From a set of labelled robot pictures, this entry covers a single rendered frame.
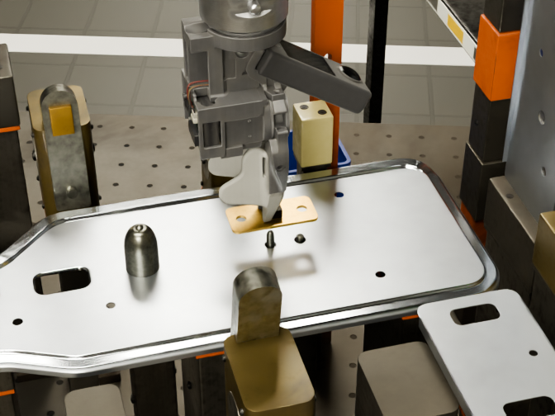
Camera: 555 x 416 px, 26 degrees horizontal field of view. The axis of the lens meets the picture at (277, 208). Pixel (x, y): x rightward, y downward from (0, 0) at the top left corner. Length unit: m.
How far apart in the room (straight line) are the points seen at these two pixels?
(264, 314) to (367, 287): 0.17
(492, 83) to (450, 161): 0.51
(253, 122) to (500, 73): 0.37
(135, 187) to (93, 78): 1.64
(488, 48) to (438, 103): 1.94
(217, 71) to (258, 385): 0.27
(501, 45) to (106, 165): 0.72
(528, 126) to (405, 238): 0.16
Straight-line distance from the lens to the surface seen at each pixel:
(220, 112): 1.03
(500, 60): 1.31
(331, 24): 1.23
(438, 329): 1.09
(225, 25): 0.99
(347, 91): 1.07
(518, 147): 1.24
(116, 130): 1.89
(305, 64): 1.04
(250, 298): 0.96
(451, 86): 3.35
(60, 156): 1.24
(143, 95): 3.29
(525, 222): 1.23
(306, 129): 1.24
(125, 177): 1.78
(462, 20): 1.50
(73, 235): 1.20
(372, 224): 1.20
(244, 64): 1.03
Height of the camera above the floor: 1.74
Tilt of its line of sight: 38 degrees down
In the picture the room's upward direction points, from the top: straight up
